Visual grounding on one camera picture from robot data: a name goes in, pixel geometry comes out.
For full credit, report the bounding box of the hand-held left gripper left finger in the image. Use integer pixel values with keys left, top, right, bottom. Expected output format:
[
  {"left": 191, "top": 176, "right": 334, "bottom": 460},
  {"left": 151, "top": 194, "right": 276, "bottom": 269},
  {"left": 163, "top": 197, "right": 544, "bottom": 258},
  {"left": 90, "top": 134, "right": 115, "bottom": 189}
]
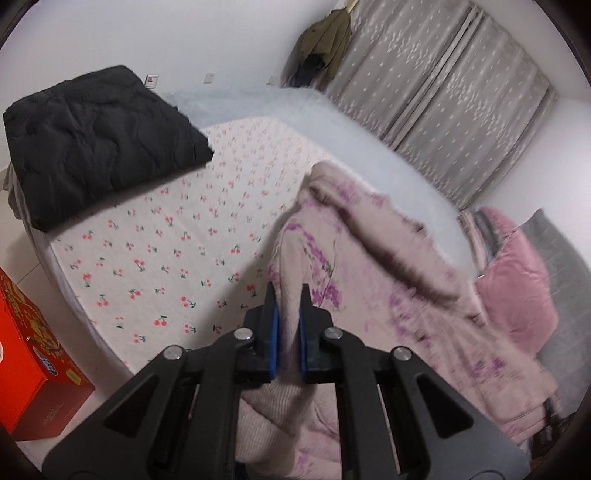
[{"left": 42, "top": 281, "right": 281, "bottom": 480}]

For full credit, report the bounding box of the folded black quilted jacket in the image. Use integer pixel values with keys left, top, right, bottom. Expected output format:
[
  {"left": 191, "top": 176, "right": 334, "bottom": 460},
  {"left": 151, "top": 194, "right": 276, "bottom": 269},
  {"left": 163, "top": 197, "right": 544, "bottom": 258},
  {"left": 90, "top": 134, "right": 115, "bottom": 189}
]
[{"left": 3, "top": 65, "right": 215, "bottom": 233}]

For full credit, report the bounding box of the grey patterned curtain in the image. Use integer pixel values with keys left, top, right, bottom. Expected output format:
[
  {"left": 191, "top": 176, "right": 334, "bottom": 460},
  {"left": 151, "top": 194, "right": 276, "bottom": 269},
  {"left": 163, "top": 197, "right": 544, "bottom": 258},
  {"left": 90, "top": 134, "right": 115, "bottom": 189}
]
[{"left": 323, "top": 0, "right": 559, "bottom": 210}]

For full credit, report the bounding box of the cherry print bed sheet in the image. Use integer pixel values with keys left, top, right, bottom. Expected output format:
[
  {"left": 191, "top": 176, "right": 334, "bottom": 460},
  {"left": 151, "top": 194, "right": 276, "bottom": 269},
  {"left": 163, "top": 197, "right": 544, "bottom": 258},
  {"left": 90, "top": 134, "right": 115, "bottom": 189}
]
[{"left": 45, "top": 116, "right": 326, "bottom": 376}]

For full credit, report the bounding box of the red cardboard box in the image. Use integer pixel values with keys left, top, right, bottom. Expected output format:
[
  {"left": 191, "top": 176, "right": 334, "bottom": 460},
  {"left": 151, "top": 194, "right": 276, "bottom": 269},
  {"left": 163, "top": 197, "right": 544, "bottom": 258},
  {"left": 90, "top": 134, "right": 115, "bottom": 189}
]
[{"left": 0, "top": 267, "right": 96, "bottom": 442}]

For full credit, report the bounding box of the pink floral fleece garment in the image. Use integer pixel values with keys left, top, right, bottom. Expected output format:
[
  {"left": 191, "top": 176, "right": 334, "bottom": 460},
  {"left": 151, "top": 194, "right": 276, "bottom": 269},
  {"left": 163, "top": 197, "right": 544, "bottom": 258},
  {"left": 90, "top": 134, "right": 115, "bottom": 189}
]
[{"left": 233, "top": 160, "right": 561, "bottom": 480}]

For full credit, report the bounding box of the hanging olive green coat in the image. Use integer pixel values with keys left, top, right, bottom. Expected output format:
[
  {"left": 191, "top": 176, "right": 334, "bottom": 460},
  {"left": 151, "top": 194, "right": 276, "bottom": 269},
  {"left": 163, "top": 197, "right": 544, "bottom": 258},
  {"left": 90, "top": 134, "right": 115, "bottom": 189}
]
[{"left": 281, "top": 7, "right": 354, "bottom": 88}]

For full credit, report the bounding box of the grey pillow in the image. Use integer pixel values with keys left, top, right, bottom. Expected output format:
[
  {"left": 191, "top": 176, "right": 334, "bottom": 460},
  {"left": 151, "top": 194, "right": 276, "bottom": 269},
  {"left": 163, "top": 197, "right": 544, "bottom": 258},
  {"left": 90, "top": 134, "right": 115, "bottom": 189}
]
[{"left": 519, "top": 209, "right": 591, "bottom": 444}]

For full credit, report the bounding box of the pale blue fluffy blanket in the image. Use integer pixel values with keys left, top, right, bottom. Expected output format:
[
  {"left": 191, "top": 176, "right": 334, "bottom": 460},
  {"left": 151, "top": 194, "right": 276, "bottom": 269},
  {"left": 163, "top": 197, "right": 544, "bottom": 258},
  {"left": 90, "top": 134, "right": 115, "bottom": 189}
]
[{"left": 161, "top": 86, "right": 481, "bottom": 278}]

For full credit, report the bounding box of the pink velvet pillow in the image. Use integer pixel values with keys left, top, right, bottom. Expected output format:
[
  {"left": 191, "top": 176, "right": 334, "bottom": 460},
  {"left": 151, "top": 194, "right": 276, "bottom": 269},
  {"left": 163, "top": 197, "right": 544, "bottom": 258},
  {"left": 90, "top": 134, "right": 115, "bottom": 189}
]
[{"left": 462, "top": 206, "right": 552, "bottom": 356}]

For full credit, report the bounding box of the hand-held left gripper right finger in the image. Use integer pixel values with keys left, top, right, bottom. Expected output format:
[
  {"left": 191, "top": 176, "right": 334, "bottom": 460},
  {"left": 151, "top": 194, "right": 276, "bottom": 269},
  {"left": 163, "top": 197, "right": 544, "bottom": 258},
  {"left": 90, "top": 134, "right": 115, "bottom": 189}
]
[{"left": 298, "top": 284, "right": 528, "bottom": 480}]

